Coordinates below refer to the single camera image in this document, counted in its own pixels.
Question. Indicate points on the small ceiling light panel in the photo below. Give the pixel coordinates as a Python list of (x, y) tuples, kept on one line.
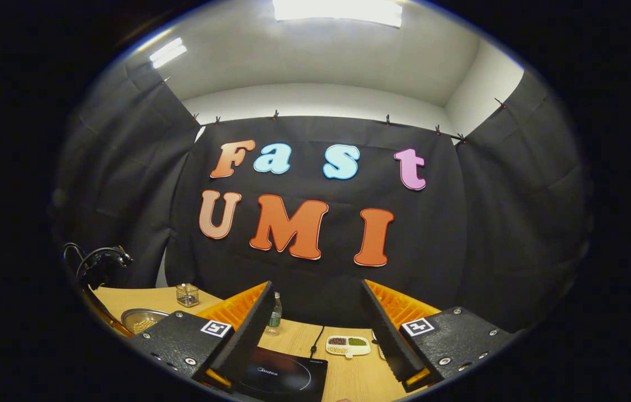
[(167, 53)]

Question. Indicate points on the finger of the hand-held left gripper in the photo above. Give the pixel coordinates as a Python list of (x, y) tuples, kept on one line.
[(106, 315)]

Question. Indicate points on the clear plastic water bottle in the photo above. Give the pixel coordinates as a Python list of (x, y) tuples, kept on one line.
[(274, 315)]

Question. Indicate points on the white divided dish of beans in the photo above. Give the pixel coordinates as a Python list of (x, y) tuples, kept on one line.
[(347, 345)]

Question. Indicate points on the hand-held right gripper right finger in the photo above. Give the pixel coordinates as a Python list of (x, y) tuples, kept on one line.
[(390, 346)]

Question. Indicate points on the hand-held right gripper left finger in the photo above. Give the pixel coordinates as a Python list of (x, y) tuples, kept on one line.
[(251, 335)]

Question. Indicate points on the large ceiling light panel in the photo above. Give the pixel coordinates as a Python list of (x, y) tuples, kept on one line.
[(337, 11)]

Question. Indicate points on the black induction cooktop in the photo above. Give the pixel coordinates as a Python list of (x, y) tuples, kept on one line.
[(287, 377)]

